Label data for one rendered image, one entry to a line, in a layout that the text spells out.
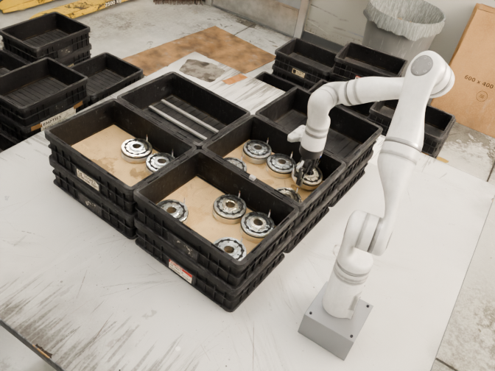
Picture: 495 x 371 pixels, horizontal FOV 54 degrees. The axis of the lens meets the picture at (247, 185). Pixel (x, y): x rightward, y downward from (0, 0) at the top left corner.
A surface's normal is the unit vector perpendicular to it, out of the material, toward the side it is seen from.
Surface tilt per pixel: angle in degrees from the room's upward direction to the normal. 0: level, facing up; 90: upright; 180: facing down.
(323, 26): 90
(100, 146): 0
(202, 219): 0
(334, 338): 90
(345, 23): 90
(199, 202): 0
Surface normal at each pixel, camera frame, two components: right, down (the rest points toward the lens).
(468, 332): 0.14, -0.74
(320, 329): -0.54, 0.50
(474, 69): -0.48, 0.33
